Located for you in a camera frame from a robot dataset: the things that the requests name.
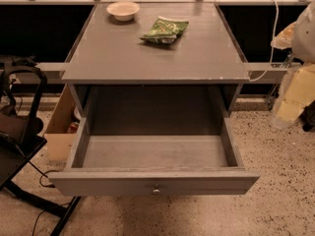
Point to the cardboard box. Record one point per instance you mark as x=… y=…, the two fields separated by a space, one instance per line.
x=59 y=139

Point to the red can in box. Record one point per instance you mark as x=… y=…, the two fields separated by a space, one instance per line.
x=73 y=127

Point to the grey open top drawer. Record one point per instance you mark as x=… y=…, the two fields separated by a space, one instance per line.
x=133 y=138

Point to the green jalapeno chip bag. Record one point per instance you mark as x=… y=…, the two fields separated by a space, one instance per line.
x=165 y=30

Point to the black chair frame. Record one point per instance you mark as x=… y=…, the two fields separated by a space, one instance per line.
x=20 y=140

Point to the grey wooden cabinet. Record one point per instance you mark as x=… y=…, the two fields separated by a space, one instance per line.
x=112 y=53

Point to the white ceramic bowl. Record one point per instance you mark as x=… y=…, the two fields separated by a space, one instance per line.
x=123 y=11

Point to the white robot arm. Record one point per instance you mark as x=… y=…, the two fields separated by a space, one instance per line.
x=303 y=41

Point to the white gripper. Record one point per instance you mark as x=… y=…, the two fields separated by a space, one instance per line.
x=304 y=39

